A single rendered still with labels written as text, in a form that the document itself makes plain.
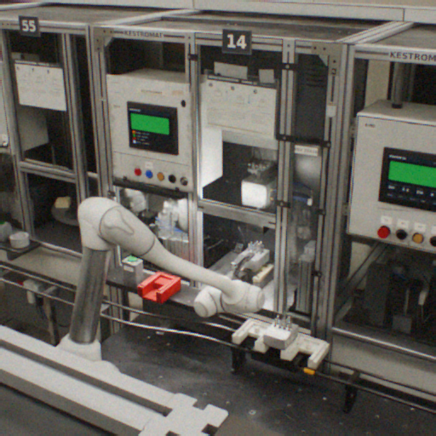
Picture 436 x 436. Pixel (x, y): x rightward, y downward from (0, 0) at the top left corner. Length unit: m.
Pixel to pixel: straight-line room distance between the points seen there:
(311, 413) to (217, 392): 0.38
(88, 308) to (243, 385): 0.73
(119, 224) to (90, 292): 0.35
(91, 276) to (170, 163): 0.63
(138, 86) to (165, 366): 1.19
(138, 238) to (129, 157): 0.71
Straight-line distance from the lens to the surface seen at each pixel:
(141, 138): 2.69
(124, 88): 2.72
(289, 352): 2.50
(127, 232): 2.13
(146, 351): 2.86
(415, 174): 2.21
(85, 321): 2.40
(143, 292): 2.79
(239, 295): 2.41
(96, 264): 2.32
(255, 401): 2.58
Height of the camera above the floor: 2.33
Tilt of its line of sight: 24 degrees down
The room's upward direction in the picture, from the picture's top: straight up
